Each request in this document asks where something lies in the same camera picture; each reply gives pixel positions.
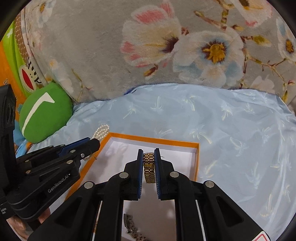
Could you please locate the grey floral blanket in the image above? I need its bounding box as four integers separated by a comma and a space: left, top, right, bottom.
21, 1, 295, 103

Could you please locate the orange cardboard box tray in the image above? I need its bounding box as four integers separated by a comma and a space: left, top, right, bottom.
68, 133, 200, 240

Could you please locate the white pearl bow brooch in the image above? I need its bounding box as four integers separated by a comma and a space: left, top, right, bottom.
91, 124, 110, 142

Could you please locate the gold metal wristwatch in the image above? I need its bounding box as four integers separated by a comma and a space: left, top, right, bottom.
143, 153, 156, 184

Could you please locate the silver metal wristwatch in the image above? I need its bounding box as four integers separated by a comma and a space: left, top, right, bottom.
123, 213, 149, 241

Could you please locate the colourful cartoon monkey bedsheet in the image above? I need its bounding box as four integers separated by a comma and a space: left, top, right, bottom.
0, 14, 56, 151

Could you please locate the green plush cushion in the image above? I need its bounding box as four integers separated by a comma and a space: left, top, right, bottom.
18, 82, 73, 143

